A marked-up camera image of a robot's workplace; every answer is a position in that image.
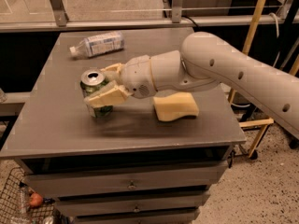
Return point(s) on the wooden easel frame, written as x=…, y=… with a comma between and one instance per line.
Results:
x=275, y=95

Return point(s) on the metal railing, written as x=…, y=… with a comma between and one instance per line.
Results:
x=67, y=15

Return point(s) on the plastic bottle in basket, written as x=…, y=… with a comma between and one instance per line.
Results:
x=23, y=196

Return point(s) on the grey drawer cabinet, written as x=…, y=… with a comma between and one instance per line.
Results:
x=127, y=167

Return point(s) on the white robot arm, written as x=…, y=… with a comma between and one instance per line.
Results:
x=203, y=62

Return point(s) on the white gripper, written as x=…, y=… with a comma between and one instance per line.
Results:
x=136, y=76

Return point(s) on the clear plastic water bottle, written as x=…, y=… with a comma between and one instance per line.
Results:
x=96, y=45

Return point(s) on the yellow sponge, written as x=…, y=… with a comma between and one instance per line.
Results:
x=175, y=106

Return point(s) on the orange fruit in basket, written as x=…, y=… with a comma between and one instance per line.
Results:
x=35, y=200

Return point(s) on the black wire basket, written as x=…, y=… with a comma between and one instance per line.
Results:
x=14, y=204

